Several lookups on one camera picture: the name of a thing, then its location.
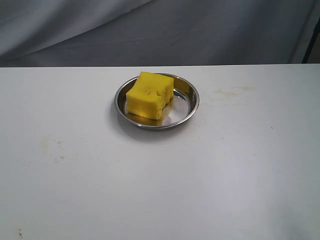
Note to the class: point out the yellow sponge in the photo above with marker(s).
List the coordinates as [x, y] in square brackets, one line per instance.
[150, 93]

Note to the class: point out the round stainless steel dish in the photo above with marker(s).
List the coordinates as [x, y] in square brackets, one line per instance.
[181, 108]

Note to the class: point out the grey backdrop cloth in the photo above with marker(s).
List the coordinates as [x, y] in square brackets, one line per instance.
[131, 33]

